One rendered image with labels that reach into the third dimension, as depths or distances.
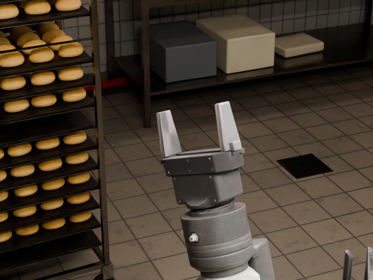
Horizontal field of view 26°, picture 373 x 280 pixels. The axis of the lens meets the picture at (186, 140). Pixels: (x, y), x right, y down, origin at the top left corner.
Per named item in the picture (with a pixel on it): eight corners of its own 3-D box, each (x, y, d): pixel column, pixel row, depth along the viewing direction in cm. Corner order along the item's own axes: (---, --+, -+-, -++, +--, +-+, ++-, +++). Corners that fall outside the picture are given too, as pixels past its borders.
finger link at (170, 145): (156, 113, 108) (166, 158, 109) (172, 109, 111) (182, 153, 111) (148, 114, 109) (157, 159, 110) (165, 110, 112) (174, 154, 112)
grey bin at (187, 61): (166, 84, 517) (165, 48, 507) (139, 58, 559) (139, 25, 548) (217, 75, 530) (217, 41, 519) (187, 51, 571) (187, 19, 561)
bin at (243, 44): (226, 74, 532) (227, 39, 521) (195, 51, 573) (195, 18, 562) (274, 66, 545) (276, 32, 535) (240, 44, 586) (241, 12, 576)
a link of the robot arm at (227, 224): (189, 149, 114) (206, 230, 115) (141, 164, 107) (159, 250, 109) (258, 141, 105) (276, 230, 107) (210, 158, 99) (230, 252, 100)
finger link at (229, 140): (227, 100, 104) (237, 148, 104) (211, 105, 101) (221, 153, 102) (237, 99, 103) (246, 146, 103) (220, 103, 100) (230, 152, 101)
